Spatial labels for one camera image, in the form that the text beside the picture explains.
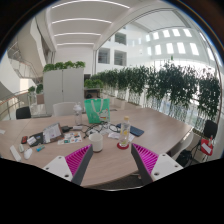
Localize white computer mouse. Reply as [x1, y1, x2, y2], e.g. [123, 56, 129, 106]
[23, 147, 34, 160]

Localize clear plastic document bag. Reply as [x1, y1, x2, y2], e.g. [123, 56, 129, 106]
[42, 122, 64, 144]

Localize small potted green plant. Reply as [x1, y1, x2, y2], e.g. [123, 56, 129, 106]
[27, 83, 44, 96]

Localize clear lemon drink bottle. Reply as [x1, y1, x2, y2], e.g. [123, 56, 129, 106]
[118, 115, 132, 148]

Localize black cable bundle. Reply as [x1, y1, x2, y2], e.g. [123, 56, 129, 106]
[81, 121, 121, 138]

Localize ceiling strip lights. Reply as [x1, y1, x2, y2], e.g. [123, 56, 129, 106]
[49, 0, 131, 47]

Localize white cup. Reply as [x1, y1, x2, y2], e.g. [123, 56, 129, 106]
[88, 132, 104, 153]

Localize white chair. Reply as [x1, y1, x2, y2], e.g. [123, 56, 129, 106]
[52, 101, 79, 118]

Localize flat round red coaster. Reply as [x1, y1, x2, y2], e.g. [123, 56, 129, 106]
[116, 142, 130, 150]

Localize green tote bag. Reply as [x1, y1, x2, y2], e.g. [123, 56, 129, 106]
[83, 97, 111, 125]

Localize black office chair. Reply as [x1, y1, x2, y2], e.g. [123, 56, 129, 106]
[15, 105, 32, 120]

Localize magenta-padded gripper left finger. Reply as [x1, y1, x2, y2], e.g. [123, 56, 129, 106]
[43, 143, 95, 187]

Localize black notebook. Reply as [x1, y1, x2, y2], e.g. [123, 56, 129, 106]
[27, 131, 46, 148]

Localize dark blue keyboard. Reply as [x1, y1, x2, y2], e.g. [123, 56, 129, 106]
[115, 122, 145, 137]

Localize white cabinet with plants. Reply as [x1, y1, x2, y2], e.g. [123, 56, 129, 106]
[42, 60, 87, 116]

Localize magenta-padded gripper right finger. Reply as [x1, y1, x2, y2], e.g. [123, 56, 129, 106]
[130, 142, 184, 186]

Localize clear shaker bottle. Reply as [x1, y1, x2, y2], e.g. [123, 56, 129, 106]
[73, 101, 84, 126]

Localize white power strip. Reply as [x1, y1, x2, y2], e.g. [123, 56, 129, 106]
[9, 144, 22, 163]

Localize black chair with red bag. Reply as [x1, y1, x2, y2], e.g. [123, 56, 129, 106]
[199, 119, 219, 158]

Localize row of green plants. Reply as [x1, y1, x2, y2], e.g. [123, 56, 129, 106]
[83, 54, 223, 131]

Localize colourful sticker sheet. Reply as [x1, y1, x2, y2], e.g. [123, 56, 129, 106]
[57, 131, 83, 146]

